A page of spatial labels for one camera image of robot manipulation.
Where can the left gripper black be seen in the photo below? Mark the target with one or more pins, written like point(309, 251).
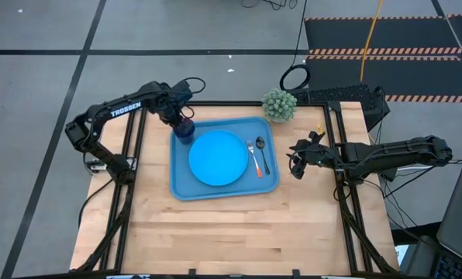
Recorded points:
point(174, 110)

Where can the black aluminium table frame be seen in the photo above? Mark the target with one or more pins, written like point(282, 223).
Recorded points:
point(223, 103)

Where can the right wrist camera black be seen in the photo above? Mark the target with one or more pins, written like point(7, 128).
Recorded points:
point(314, 136)

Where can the dark metal spoon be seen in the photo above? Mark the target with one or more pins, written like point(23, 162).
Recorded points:
point(260, 142)

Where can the blue plastic tray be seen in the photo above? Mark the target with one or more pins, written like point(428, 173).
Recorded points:
point(223, 191)

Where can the purple faceted plastic cup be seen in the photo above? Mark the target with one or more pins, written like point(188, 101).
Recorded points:
point(184, 135)

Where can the green succulent in white pot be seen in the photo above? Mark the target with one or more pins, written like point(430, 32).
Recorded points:
point(279, 104)

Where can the black perforated box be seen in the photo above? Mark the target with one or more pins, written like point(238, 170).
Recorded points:
point(343, 95)

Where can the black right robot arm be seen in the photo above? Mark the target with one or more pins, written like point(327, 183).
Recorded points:
point(390, 153)

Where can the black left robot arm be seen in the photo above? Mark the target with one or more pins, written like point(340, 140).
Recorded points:
point(124, 108)

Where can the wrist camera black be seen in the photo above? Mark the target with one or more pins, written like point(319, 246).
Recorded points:
point(314, 136)
point(182, 91)

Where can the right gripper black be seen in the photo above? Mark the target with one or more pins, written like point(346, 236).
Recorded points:
point(318, 155)

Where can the blue round plate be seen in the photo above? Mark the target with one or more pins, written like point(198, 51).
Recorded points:
point(217, 159)

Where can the black hazard striped floor mat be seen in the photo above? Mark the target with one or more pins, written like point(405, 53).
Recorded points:
point(409, 35)

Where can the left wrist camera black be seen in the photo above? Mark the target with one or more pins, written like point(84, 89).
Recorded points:
point(182, 91)

